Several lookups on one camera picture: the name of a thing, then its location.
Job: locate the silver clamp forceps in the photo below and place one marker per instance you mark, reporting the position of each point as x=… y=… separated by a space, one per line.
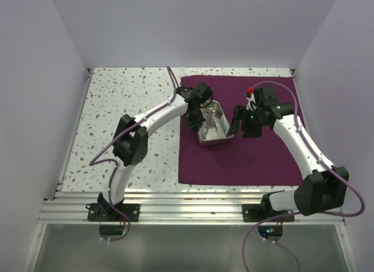
x=212 y=128

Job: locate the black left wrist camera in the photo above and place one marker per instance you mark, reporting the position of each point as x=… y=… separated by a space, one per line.
x=201 y=95

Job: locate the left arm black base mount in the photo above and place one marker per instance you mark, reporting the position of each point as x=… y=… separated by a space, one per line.
x=97 y=214

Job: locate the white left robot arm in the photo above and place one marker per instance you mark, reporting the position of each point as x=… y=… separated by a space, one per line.
x=130 y=142

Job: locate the stainless steel tray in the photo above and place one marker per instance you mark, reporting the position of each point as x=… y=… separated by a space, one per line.
x=224 y=122

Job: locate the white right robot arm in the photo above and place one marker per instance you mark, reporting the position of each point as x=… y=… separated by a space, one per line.
x=324 y=185

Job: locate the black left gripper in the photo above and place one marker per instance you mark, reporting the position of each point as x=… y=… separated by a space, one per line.
x=196 y=124

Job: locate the aluminium table edge rail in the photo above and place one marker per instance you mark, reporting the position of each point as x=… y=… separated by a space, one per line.
x=169 y=208

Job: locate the purple surgical drape cloth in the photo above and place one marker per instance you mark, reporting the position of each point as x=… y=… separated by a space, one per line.
x=239 y=162

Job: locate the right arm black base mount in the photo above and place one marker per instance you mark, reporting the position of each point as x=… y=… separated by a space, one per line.
x=255 y=213

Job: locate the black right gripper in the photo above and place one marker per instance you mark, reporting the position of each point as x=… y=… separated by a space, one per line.
x=240 y=113

